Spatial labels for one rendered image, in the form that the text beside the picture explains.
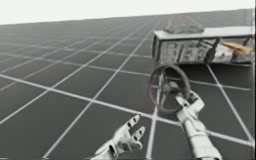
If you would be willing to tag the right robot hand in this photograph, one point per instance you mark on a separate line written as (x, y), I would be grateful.
(189, 106)

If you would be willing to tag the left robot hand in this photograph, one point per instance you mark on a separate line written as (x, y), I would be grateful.
(124, 140)

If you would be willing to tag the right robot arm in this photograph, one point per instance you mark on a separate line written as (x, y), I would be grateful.
(199, 139)

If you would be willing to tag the dark steering wheel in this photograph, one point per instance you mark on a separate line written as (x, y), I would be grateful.
(166, 88)

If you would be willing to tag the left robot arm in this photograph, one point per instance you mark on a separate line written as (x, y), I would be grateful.
(105, 153)

